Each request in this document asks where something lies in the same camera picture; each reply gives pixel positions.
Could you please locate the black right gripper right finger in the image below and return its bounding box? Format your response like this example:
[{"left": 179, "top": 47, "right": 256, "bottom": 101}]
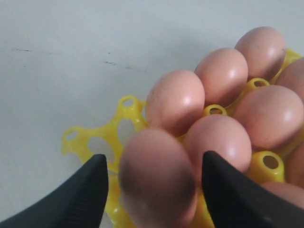
[{"left": 202, "top": 151, "right": 304, "bottom": 228}]

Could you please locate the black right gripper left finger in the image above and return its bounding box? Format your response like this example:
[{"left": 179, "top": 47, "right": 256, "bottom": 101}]
[{"left": 0, "top": 154, "right": 108, "bottom": 228}]

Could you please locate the brown egg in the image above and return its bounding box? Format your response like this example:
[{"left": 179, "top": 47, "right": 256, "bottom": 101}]
[
  {"left": 184, "top": 114, "right": 252, "bottom": 179},
  {"left": 194, "top": 47, "right": 248, "bottom": 107},
  {"left": 118, "top": 129, "right": 197, "bottom": 228},
  {"left": 285, "top": 143, "right": 304, "bottom": 189},
  {"left": 233, "top": 85, "right": 304, "bottom": 150},
  {"left": 275, "top": 57, "right": 304, "bottom": 99},
  {"left": 235, "top": 26, "right": 286, "bottom": 80},
  {"left": 145, "top": 70, "right": 205, "bottom": 137},
  {"left": 261, "top": 182, "right": 304, "bottom": 209}
]

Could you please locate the yellow plastic egg tray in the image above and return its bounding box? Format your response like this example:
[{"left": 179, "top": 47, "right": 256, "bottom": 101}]
[{"left": 62, "top": 51, "right": 304, "bottom": 228}]

